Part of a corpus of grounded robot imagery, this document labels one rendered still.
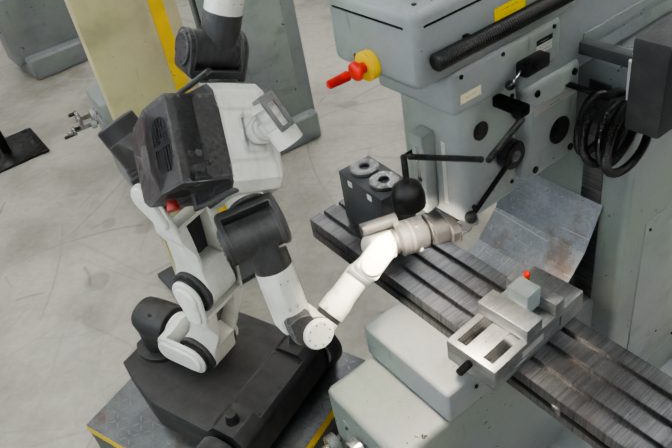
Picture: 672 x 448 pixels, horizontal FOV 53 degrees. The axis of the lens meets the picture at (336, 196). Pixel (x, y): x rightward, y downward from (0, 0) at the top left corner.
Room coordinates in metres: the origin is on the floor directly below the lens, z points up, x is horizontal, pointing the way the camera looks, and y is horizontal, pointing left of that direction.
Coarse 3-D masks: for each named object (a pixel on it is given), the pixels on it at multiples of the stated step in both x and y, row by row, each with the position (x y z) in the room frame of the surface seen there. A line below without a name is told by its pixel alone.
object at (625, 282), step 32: (640, 32) 1.50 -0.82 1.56; (608, 64) 1.40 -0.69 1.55; (576, 160) 1.45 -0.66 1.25; (640, 160) 1.33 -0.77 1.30; (576, 192) 1.45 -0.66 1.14; (608, 192) 1.36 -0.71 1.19; (640, 192) 1.34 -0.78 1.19; (608, 224) 1.35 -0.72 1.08; (640, 224) 1.35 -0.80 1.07; (608, 256) 1.35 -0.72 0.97; (640, 256) 1.36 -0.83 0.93; (608, 288) 1.34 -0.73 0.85; (640, 288) 1.37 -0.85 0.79; (608, 320) 1.33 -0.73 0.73; (640, 320) 1.39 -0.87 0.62; (640, 352) 1.40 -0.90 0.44
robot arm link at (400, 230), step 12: (384, 216) 1.31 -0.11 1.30; (396, 216) 1.30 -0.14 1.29; (360, 228) 1.29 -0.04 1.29; (372, 228) 1.28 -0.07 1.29; (384, 228) 1.28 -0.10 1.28; (396, 228) 1.28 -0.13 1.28; (408, 228) 1.27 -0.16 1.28; (396, 240) 1.25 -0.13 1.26; (408, 240) 1.24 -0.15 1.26; (396, 252) 1.23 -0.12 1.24; (408, 252) 1.24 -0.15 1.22
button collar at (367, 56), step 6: (360, 54) 1.20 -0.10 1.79; (366, 54) 1.19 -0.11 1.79; (372, 54) 1.19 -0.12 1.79; (360, 60) 1.20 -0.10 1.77; (366, 60) 1.18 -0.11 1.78; (372, 60) 1.18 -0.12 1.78; (378, 60) 1.18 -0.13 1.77; (372, 66) 1.17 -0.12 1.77; (378, 66) 1.18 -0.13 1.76; (366, 72) 1.19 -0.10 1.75; (372, 72) 1.17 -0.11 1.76; (378, 72) 1.17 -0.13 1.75; (366, 78) 1.19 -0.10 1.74; (372, 78) 1.18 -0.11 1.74
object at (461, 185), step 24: (408, 120) 1.33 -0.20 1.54; (432, 120) 1.26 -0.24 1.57; (456, 120) 1.20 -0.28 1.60; (480, 120) 1.22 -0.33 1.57; (504, 120) 1.26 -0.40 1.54; (408, 144) 1.33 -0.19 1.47; (456, 144) 1.20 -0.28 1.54; (480, 144) 1.22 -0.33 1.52; (456, 168) 1.20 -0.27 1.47; (480, 168) 1.21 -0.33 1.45; (456, 192) 1.21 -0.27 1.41; (480, 192) 1.21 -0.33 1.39; (504, 192) 1.26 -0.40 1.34; (456, 216) 1.21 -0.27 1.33
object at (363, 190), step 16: (368, 160) 1.74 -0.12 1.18; (352, 176) 1.69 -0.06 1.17; (368, 176) 1.67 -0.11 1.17; (384, 176) 1.64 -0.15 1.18; (400, 176) 1.64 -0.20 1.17; (352, 192) 1.68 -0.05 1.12; (368, 192) 1.60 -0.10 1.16; (384, 192) 1.58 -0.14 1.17; (352, 208) 1.70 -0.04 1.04; (368, 208) 1.61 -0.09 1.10; (384, 208) 1.55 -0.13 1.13
